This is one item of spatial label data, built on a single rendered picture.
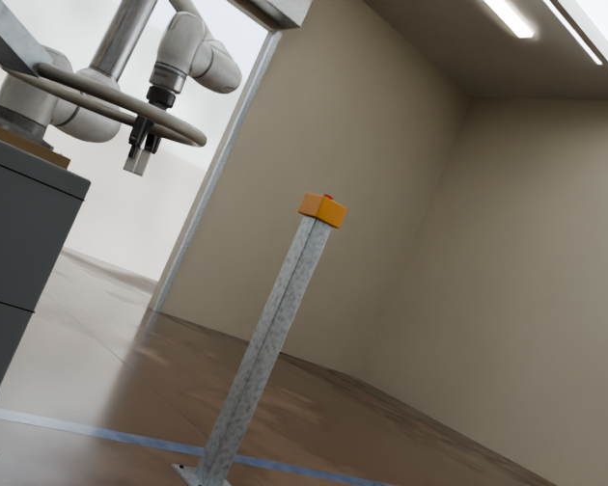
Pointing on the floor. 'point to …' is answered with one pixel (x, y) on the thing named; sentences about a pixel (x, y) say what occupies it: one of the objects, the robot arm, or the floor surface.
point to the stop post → (265, 342)
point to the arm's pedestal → (16, 251)
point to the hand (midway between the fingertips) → (137, 161)
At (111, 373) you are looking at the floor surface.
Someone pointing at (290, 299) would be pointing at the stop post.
